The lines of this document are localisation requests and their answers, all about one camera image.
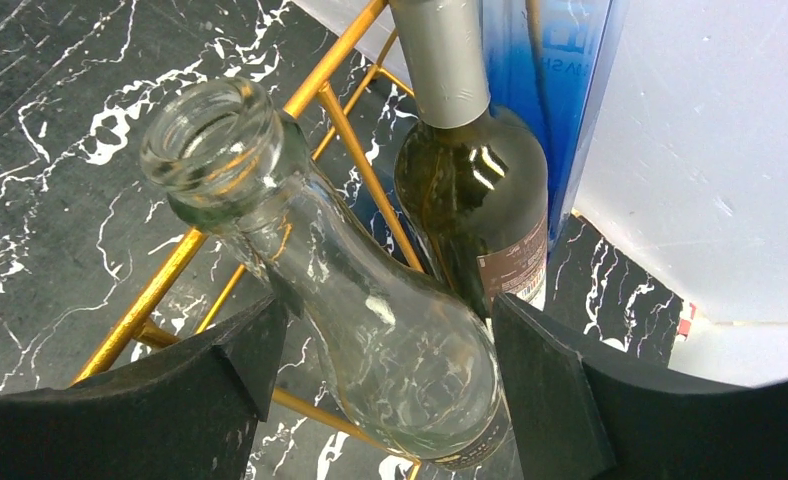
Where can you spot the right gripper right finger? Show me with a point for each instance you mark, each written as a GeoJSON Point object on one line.
{"type": "Point", "coordinates": [581, 409]}

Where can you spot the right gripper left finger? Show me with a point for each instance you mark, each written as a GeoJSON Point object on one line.
{"type": "Point", "coordinates": [188, 411]}

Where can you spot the clear tall glass bottle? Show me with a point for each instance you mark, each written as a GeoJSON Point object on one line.
{"type": "Point", "coordinates": [406, 361]}

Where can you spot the dark brown wine bottle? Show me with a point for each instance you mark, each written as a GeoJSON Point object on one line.
{"type": "Point", "coordinates": [470, 177]}

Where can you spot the blue glass bottle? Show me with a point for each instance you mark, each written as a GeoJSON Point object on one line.
{"type": "Point", "coordinates": [550, 61]}

